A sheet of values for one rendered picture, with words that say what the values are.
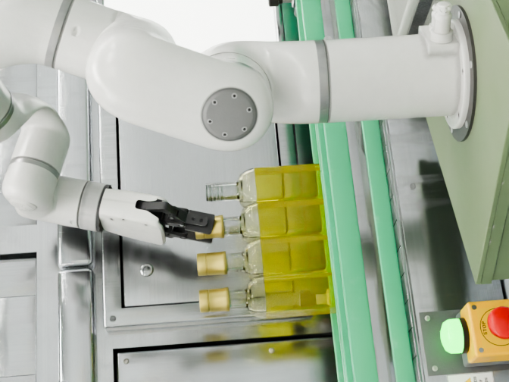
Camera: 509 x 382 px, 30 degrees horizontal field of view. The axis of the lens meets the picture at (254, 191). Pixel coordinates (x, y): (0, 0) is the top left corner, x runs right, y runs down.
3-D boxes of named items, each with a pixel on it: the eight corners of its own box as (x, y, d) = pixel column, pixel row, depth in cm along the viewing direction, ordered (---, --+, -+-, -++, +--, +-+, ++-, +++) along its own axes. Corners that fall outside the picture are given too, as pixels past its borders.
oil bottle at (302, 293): (382, 274, 146) (243, 285, 145) (387, 264, 141) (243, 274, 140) (386, 310, 144) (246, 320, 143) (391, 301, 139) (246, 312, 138)
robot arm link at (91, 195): (83, 237, 150) (101, 241, 150) (74, 219, 142) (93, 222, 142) (95, 194, 153) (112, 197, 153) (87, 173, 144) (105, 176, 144)
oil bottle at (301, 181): (367, 171, 153) (235, 180, 151) (373, 158, 147) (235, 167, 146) (372, 205, 151) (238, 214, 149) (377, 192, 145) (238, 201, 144)
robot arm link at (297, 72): (318, 29, 113) (183, 38, 112) (332, 54, 100) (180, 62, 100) (320, 109, 116) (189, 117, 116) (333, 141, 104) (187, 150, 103)
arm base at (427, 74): (452, -23, 110) (319, -16, 109) (480, 20, 99) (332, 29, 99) (443, 96, 118) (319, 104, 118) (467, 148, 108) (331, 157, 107)
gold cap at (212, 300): (228, 291, 144) (199, 293, 144) (228, 283, 141) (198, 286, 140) (229, 314, 143) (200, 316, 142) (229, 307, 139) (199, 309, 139)
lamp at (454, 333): (457, 322, 124) (435, 324, 124) (466, 313, 120) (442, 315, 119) (463, 356, 122) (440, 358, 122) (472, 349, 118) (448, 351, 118)
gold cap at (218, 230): (223, 219, 148) (195, 221, 148) (222, 211, 145) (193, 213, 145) (224, 240, 147) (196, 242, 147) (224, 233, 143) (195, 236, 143)
